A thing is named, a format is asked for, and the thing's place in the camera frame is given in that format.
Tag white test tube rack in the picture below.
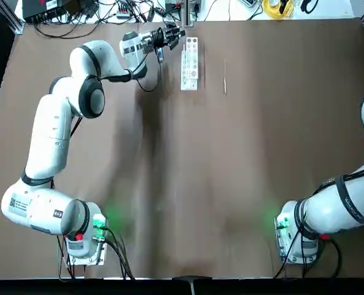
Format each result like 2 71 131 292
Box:
180 36 199 91

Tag black left arm base cables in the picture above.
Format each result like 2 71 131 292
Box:
54 229 135 280

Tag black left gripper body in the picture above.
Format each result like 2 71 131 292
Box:
150 28 168 50

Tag black cable on table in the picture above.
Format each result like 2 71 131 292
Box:
34 20 100 39

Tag flat black mini computer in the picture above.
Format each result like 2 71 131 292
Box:
21 0 69 23

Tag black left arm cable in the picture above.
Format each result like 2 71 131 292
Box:
134 45 161 92

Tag silver metal frame post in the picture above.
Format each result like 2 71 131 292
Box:
181 0 196 28

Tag black right arm base cable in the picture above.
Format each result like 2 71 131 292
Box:
273 236 344 279

